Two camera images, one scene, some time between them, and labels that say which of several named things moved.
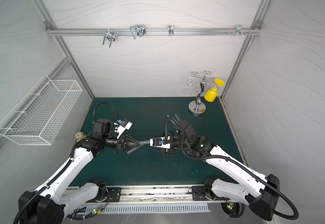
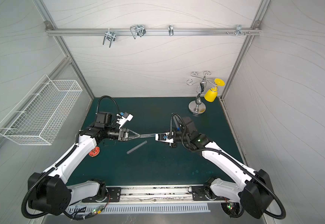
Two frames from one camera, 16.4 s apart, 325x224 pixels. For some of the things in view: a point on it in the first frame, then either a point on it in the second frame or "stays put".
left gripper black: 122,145 → 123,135
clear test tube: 144,142 → 147,135
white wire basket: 38,117 stays put
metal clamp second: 138,30 stays put
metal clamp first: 110,34 stays put
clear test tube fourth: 132,150 stays put
